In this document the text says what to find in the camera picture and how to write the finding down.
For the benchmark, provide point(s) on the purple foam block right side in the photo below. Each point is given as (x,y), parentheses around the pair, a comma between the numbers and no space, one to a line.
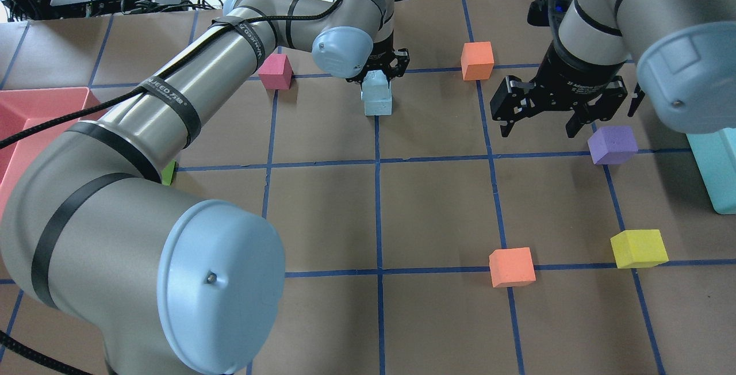
(612,145)

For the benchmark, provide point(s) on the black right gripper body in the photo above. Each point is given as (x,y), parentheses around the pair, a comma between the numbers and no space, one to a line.
(581,70)

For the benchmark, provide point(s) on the cyan plastic tray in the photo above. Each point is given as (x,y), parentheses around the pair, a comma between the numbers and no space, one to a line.
(715,158)

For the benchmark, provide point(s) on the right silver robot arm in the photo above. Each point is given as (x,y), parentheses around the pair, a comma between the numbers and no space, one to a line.
(683,51)

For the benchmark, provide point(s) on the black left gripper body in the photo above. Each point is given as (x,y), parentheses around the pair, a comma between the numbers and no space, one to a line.
(382,56)

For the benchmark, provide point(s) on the light blue foam block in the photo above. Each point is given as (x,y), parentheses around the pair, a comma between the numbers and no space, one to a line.
(376,87)
(378,107)

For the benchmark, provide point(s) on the pink foam block far left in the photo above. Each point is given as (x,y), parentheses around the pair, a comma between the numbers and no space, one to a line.
(276,72)

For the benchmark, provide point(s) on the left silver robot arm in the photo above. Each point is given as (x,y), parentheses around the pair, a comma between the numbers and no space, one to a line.
(176,283)

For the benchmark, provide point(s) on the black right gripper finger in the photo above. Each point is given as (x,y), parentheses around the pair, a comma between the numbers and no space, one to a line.
(509,116)
(579,119)

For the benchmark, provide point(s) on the yellow foam block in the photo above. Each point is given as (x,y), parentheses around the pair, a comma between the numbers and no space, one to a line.
(639,249)

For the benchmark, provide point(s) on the orange foam block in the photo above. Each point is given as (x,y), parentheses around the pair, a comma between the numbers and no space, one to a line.
(477,61)
(511,267)

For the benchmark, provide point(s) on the green foam block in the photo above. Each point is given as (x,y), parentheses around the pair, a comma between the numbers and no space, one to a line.
(168,172)

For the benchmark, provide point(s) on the orange foam block far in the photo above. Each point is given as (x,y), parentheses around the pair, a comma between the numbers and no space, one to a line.
(477,61)

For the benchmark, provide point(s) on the orange foam block near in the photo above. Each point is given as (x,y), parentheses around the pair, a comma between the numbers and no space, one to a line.
(511,267)

